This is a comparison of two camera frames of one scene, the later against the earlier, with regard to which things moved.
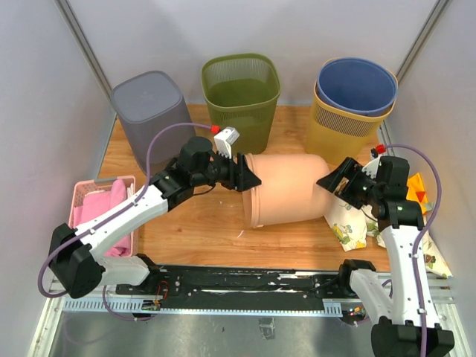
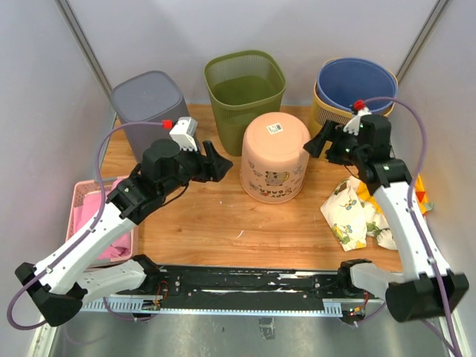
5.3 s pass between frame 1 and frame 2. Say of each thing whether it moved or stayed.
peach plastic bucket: moved
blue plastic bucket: stayed
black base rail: stayed
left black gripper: moved
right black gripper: moved
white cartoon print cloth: stayed
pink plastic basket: stayed
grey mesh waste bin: stayed
